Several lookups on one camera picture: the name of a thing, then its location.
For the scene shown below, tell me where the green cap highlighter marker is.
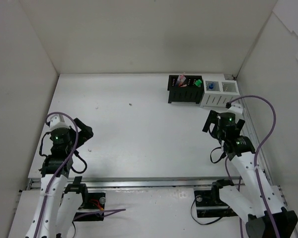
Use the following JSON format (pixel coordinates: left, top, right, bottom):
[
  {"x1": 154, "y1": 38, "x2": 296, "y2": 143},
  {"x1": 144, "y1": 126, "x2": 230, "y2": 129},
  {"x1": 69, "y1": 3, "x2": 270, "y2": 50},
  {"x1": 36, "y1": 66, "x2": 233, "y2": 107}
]
[{"x1": 194, "y1": 79, "x2": 203, "y2": 88}]

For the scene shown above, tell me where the white slotted pen holder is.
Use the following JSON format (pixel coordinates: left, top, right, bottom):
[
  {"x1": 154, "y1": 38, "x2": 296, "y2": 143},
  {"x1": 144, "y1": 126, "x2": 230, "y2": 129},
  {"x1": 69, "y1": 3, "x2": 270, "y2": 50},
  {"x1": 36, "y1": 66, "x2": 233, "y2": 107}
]
[{"x1": 200, "y1": 80, "x2": 240, "y2": 107}]

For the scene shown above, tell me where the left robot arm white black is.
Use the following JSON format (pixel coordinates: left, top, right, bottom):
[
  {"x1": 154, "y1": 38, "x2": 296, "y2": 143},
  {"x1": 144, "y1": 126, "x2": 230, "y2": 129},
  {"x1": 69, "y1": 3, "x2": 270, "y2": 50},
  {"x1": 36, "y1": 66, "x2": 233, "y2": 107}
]
[{"x1": 25, "y1": 112, "x2": 93, "y2": 238}]

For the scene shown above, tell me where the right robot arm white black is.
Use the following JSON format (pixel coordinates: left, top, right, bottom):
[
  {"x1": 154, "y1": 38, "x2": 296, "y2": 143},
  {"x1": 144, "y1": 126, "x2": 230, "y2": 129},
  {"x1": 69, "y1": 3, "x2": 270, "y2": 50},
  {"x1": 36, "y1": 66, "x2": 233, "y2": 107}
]
[{"x1": 202, "y1": 110, "x2": 298, "y2": 238}]

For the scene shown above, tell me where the pink translucent pen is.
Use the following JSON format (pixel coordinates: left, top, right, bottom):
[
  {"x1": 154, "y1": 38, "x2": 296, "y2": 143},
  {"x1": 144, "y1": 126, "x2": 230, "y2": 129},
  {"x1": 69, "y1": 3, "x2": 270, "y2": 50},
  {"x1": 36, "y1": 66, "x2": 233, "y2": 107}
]
[{"x1": 175, "y1": 73, "x2": 186, "y2": 86}]

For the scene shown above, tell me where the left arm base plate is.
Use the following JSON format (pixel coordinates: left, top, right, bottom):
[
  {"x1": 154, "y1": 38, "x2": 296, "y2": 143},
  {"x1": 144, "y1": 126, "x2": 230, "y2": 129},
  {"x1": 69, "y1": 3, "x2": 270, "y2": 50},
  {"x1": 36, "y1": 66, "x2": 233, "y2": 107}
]
[{"x1": 74, "y1": 192, "x2": 106, "y2": 222}]

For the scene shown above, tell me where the aluminium rail front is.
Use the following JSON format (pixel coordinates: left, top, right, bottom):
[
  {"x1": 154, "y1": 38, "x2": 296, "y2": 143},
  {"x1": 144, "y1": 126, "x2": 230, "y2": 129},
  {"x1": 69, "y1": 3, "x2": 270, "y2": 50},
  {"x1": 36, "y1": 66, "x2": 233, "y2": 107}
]
[{"x1": 27, "y1": 176, "x2": 246, "y2": 190}]

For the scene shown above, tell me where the black slotted pen holder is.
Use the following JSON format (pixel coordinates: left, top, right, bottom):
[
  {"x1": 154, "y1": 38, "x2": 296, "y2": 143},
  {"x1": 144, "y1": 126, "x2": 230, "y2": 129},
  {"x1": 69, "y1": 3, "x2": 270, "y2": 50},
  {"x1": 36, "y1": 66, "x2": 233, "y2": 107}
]
[{"x1": 167, "y1": 75, "x2": 204, "y2": 104}]

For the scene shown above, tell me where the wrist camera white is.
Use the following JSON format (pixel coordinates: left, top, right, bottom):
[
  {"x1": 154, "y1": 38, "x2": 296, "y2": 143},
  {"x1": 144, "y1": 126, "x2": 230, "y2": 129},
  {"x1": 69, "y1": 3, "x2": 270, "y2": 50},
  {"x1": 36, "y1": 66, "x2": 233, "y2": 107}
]
[
  {"x1": 225, "y1": 102, "x2": 243, "y2": 116},
  {"x1": 49, "y1": 114, "x2": 69, "y2": 131}
]

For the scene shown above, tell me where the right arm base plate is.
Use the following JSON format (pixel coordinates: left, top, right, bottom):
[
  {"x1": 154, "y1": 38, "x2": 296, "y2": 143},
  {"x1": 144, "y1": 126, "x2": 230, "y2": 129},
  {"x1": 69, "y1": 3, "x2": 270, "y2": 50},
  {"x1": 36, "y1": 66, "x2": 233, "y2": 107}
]
[{"x1": 194, "y1": 189, "x2": 237, "y2": 218}]

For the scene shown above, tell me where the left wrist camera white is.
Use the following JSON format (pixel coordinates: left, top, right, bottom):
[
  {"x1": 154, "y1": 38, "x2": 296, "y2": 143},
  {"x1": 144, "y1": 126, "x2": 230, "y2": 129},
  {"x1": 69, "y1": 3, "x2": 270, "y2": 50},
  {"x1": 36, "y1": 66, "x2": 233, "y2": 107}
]
[{"x1": 49, "y1": 114, "x2": 69, "y2": 131}]

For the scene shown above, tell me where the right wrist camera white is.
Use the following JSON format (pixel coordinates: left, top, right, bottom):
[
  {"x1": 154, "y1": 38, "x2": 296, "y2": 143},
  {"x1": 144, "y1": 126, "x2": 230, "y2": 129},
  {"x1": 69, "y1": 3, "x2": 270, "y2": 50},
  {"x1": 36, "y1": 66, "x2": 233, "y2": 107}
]
[{"x1": 225, "y1": 102, "x2": 243, "y2": 116}]

